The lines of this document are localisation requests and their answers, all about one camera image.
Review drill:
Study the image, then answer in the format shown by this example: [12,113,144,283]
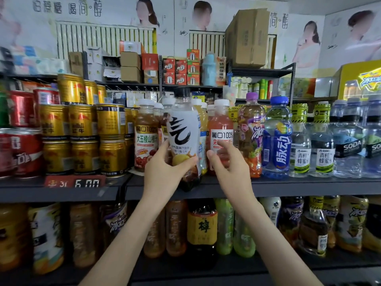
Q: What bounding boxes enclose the person's right hand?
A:
[205,139,256,203]

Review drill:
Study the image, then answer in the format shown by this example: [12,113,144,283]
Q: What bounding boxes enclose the person's left hand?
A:
[143,139,198,203]

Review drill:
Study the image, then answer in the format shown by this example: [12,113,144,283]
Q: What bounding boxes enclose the purple label fruit drink bottle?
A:
[237,92,267,179]
[100,202,129,251]

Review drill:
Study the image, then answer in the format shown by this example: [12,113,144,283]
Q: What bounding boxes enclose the brown tea bottle red label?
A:
[134,99,162,173]

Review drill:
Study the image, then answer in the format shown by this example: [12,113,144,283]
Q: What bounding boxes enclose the white blue drink bottle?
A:
[259,196,283,227]

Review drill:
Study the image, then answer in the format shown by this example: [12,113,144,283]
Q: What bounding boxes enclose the amber tea bottle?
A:
[143,211,167,259]
[165,201,189,257]
[69,202,100,269]

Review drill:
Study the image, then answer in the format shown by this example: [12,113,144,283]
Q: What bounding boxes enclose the green drink bottle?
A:
[215,198,235,256]
[233,211,257,259]

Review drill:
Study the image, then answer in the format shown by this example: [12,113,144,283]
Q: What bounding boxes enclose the red fruit juice bottle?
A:
[208,99,235,172]

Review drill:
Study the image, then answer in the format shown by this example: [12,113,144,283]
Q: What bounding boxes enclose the white black brushstroke bottle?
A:
[167,98,201,191]

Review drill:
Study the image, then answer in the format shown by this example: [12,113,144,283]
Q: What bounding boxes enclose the blue label sports drink bottle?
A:
[262,96,294,179]

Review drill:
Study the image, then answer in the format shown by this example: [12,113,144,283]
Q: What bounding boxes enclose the dark bottle yellow label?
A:
[186,199,220,270]

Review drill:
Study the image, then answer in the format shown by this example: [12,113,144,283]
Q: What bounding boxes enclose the dark grey metal shelf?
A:
[0,59,381,286]

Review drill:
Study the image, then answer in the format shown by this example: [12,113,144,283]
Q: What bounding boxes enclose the stack of gold Red Bull cans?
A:
[38,73,135,176]

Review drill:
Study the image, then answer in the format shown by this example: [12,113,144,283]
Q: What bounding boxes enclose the group of red soda cans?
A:
[0,86,60,179]

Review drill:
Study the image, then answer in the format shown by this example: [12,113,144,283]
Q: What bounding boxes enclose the person's left forearm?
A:
[80,196,176,286]

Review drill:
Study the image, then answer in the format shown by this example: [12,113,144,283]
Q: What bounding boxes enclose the person's right forearm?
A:
[229,193,322,286]

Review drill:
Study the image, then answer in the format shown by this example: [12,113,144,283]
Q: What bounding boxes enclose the red price tag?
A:
[44,174,108,188]

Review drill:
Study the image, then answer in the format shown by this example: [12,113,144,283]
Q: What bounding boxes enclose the row of small coloured bottles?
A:
[229,77,275,102]

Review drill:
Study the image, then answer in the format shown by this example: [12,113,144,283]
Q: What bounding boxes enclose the light blue plastic jug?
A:
[201,53,218,87]

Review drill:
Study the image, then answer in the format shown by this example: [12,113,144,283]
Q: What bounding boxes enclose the stack of red cartons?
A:
[162,49,202,87]

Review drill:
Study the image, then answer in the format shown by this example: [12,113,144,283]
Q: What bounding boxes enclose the white cardboard boxes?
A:
[83,46,123,81]

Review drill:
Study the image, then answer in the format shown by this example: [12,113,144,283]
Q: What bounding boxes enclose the large cardboard box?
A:
[225,9,271,68]

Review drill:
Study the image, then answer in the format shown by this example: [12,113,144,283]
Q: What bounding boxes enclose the small brown cardboard box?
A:
[68,52,84,78]

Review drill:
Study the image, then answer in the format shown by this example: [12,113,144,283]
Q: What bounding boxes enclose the yellow carton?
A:
[330,59,381,99]

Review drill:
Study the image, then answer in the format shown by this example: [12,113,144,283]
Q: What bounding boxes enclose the stack of white tissue packs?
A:
[0,44,69,75]

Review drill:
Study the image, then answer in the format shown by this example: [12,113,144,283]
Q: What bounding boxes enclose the white wall radiator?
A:
[187,31,227,60]

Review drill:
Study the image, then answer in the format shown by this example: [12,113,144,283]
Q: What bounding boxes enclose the wall poster with people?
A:
[0,0,381,75]

